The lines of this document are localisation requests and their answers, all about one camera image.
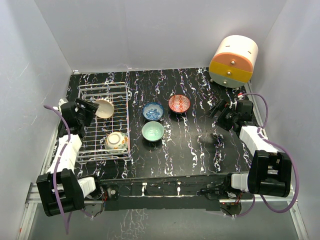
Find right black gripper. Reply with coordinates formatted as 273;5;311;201
204;99;239;131

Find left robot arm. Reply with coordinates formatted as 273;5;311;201
36;98;104;217

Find mint green bowl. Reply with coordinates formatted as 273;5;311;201
141;121;164;142

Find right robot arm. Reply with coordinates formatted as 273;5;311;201
199;99;292;199

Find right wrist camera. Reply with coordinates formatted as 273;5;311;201
237;93;245;101

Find white wire dish rack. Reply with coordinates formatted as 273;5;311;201
76;82;131;164

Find aluminium frame rail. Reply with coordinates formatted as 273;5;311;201
28;80;298;240

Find white bowl orange rim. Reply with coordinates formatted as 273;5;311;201
94;99;115;119

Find white floral bowl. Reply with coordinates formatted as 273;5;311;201
104;131;129;154

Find round pastel drawer cabinet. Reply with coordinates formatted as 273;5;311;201
208;35;259;89

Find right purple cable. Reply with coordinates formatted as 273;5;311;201
242;92;300;218

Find blue patterned bowl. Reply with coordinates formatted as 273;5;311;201
142;102;164;121

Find red patterned bowl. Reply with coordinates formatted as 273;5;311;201
168;94;191;114

